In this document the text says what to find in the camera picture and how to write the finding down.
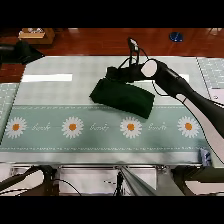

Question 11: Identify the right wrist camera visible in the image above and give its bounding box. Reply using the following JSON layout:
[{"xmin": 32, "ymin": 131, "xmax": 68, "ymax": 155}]
[{"xmin": 127, "ymin": 36, "xmax": 141, "ymax": 63}]

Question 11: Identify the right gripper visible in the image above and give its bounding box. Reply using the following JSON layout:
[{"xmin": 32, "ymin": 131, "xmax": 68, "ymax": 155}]
[{"xmin": 105, "ymin": 65, "xmax": 135, "ymax": 84}]

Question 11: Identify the brown wooden box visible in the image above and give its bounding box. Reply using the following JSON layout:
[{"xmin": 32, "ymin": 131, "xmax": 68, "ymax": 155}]
[{"xmin": 17, "ymin": 27, "xmax": 56, "ymax": 45}]

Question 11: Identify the dark green garment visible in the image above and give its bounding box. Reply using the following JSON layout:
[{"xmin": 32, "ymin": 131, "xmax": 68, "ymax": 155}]
[{"xmin": 88, "ymin": 77, "xmax": 156, "ymax": 120}]

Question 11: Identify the blue round object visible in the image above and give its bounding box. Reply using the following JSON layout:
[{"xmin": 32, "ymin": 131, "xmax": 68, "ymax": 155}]
[{"xmin": 168, "ymin": 31, "xmax": 185, "ymax": 43}]

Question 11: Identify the black cable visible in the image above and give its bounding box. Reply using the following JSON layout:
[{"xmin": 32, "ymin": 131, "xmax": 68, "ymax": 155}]
[{"xmin": 53, "ymin": 178, "xmax": 83, "ymax": 197}]

